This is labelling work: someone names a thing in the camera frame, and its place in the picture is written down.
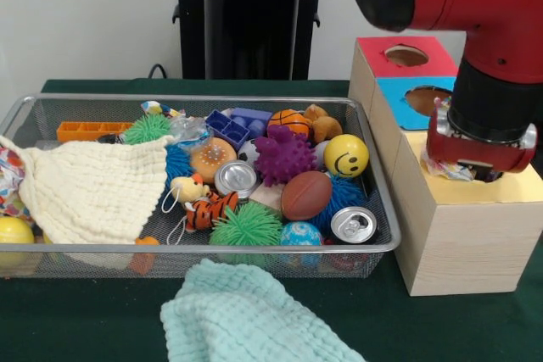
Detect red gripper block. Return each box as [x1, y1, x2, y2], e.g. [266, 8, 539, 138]
[426, 109, 538, 175]

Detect colourful polka dot cloth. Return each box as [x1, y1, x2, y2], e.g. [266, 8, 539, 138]
[421, 148, 478, 183]

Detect mint green knitted cloth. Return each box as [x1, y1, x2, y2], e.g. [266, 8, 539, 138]
[161, 259, 366, 362]

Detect wooden box with three holes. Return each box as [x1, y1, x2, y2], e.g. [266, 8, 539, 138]
[348, 36, 543, 297]

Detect yellow smiley face ball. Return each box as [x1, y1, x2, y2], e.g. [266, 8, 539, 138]
[324, 134, 370, 179]

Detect silver drink can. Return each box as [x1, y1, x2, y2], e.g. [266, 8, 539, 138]
[331, 206, 378, 244]

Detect brown toy football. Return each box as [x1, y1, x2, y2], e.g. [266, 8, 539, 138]
[281, 170, 333, 221]

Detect orange toy basketball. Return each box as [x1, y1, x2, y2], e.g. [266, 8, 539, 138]
[268, 109, 313, 137]

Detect blue globe ball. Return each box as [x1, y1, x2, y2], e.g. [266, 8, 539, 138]
[280, 221, 323, 268]

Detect purple spiky ball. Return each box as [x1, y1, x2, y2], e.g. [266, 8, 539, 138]
[253, 125, 317, 187]

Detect green spiky ball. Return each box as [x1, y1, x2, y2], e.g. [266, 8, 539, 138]
[210, 203, 283, 270]

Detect orange tiger plush toy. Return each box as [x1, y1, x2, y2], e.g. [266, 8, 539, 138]
[182, 191, 240, 232]

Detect orange plastic tray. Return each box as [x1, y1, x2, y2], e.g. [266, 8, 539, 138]
[57, 121, 132, 142]

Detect cream knitted cloth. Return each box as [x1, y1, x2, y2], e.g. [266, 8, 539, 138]
[0, 135, 175, 248]

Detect plain yellow ball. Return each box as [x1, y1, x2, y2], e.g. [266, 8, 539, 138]
[0, 216, 36, 271]

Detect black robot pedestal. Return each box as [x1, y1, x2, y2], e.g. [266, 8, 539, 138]
[164, 0, 349, 81]

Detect black cable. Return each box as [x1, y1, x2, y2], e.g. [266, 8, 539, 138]
[148, 63, 171, 81]

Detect shallow wire mesh bin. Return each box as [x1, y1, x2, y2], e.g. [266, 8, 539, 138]
[0, 93, 401, 280]

